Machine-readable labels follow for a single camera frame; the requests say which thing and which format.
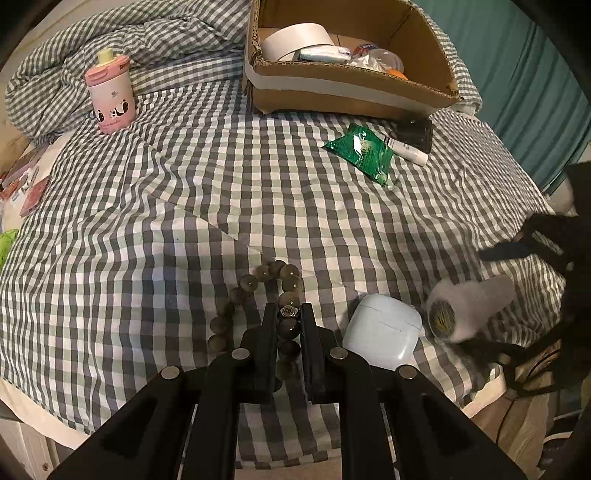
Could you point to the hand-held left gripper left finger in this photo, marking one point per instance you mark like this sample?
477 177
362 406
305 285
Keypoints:
270 350

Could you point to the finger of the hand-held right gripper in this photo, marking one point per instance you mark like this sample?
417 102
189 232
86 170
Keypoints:
512 362
535 242

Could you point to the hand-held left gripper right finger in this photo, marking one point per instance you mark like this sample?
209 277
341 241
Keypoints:
308 355

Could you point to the plastic bottle with blue label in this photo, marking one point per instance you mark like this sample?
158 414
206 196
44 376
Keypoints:
376 57

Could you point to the cardboard box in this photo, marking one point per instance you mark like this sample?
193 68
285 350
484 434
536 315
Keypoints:
332 90

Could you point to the white tape roll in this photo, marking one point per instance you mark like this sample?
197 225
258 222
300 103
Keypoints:
295 39

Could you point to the white earbud case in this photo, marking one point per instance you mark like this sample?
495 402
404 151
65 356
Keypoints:
383 330

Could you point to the white tube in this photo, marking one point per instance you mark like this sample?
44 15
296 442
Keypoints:
408 150

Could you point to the black flat device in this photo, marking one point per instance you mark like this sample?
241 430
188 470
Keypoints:
413 131

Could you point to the teal curtain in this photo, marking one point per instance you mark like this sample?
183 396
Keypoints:
517 69

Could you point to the checked bed sheet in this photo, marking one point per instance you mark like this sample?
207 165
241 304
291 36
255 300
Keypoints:
184 198

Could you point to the green foil packet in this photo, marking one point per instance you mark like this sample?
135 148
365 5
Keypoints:
364 152

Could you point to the white cabinet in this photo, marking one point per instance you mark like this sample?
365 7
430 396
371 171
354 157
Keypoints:
23 443

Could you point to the red packet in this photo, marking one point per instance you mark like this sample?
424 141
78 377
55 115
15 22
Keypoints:
36 197

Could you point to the bright green cloth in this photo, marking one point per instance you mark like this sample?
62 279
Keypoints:
7 244

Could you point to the pink drinking cup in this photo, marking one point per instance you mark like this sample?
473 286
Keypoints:
111 99

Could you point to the pile of reddish packets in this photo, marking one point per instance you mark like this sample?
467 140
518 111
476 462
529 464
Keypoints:
18 173

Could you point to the checked duvet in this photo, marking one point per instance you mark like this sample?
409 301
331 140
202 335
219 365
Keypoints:
147 41

